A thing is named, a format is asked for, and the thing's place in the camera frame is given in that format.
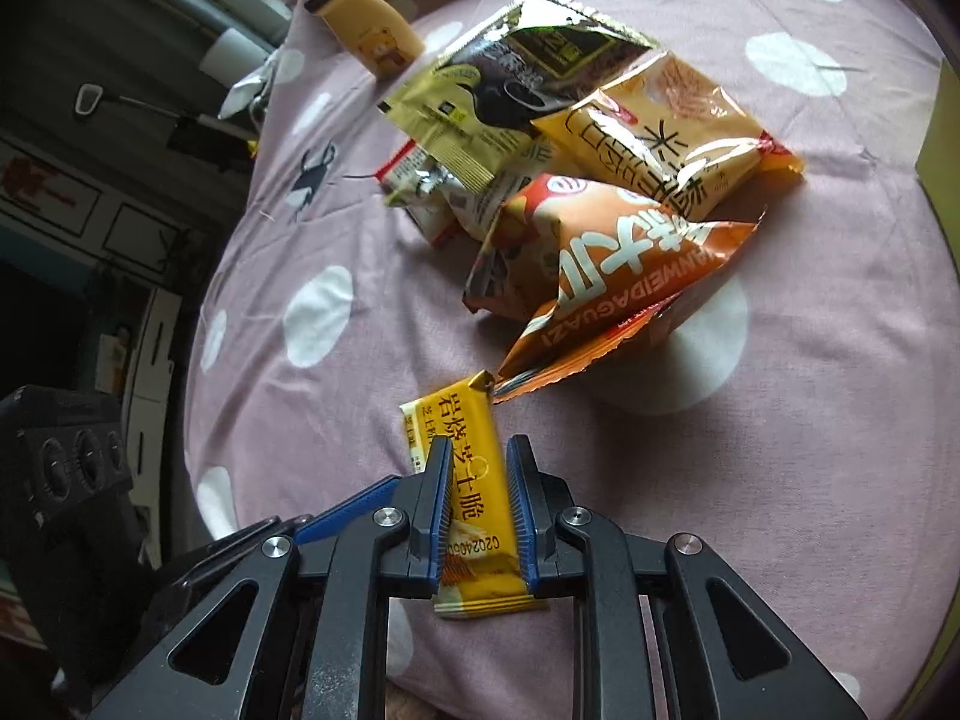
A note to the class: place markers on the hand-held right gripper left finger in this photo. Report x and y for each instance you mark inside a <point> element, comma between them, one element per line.
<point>439,510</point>

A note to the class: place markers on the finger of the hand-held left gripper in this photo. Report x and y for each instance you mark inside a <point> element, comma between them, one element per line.
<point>345,510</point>

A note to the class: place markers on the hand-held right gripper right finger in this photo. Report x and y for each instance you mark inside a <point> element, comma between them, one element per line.
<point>521,510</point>

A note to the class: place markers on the yellow snack bar packet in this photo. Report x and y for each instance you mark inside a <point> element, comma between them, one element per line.
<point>472,435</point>

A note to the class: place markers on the orange sunflower seed bag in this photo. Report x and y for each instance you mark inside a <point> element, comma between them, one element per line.
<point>622,270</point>

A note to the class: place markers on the yellow rice cracker bag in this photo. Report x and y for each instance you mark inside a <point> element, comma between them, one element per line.
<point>660,120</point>

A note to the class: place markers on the white cabinet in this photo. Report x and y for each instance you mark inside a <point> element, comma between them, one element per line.
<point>154,352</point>

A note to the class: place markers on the pale olive snack packet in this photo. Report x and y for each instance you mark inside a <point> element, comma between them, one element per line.
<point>487,195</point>

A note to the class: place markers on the small red white snack packet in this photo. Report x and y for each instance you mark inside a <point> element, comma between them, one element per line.
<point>409,172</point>

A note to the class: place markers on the pink polka dot bedsheet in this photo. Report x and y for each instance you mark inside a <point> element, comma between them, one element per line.
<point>825,315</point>

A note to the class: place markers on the white carabiner with rod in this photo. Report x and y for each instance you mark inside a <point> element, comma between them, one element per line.
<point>90,99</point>

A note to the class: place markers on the olive and black snack packet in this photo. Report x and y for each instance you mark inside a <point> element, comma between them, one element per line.
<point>517,67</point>

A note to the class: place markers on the white cup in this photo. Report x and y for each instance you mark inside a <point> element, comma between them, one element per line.
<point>236,56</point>

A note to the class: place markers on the tan drink bottle brown cap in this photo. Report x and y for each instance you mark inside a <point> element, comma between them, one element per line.
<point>371,26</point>

